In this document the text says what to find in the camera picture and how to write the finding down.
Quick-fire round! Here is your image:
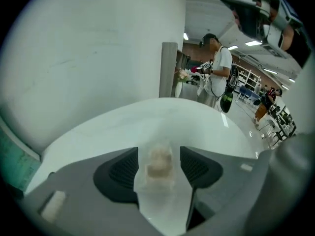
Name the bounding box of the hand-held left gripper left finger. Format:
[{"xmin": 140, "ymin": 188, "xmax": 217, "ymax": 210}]
[{"xmin": 24, "ymin": 147, "xmax": 163, "ymax": 236}]

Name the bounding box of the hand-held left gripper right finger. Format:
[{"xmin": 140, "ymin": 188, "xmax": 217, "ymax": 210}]
[{"xmin": 180, "ymin": 146, "xmax": 258, "ymax": 231}]

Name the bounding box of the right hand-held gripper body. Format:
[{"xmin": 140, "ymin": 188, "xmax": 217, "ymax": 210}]
[{"xmin": 257, "ymin": 0, "xmax": 304, "ymax": 59}]

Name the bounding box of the makeup sponge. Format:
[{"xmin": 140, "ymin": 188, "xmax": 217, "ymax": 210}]
[{"xmin": 132, "ymin": 121, "xmax": 194, "ymax": 235}]

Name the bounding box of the person's right forearm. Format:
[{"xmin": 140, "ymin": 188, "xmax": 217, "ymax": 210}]
[{"xmin": 282, "ymin": 26, "xmax": 312, "ymax": 68}]

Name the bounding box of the small pale flower bunch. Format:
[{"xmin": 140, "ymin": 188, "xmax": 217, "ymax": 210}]
[{"xmin": 177, "ymin": 68, "xmax": 191, "ymax": 84}]

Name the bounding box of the grey shelf unit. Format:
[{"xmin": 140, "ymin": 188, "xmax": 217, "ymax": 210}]
[{"xmin": 159, "ymin": 42, "xmax": 178, "ymax": 98}]

